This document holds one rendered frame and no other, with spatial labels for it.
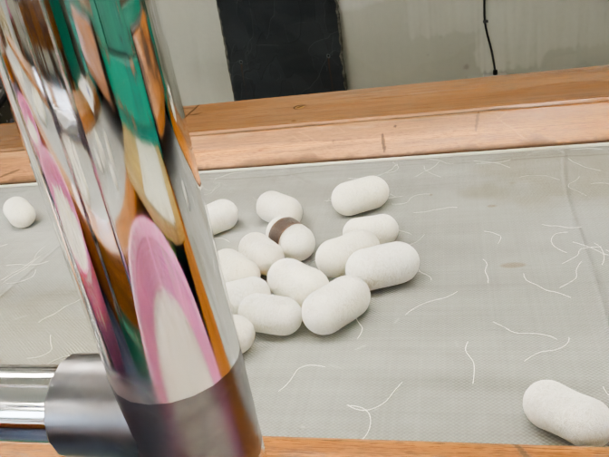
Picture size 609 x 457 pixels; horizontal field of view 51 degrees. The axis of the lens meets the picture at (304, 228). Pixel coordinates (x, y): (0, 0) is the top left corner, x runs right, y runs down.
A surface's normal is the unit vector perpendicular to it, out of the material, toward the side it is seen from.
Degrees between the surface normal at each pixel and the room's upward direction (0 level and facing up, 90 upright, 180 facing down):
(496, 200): 0
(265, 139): 45
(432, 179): 0
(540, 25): 90
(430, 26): 89
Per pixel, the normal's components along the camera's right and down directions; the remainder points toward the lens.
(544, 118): -0.24, -0.30
